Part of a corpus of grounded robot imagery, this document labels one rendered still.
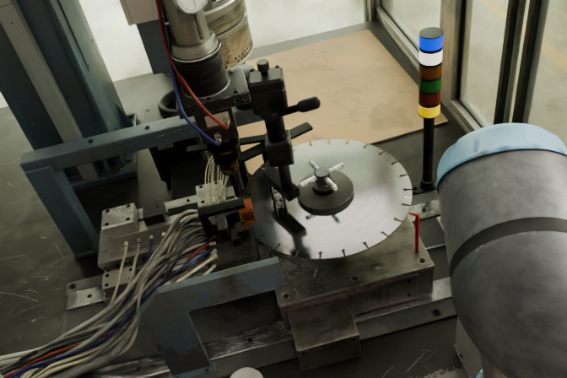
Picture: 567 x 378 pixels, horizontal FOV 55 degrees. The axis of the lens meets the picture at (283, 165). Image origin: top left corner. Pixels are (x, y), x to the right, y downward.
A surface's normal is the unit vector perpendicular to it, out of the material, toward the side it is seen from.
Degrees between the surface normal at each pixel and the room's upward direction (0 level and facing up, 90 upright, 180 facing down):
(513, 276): 34
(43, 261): 0
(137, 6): 90
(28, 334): 0
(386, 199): 0
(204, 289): 90
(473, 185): 44
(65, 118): 90
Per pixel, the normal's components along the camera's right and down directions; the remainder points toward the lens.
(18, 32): 0.19, 0.62
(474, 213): -0.79, -0.51
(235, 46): 0.75, 0.34
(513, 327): -0.66, 0.09
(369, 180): -0.15, -0.75
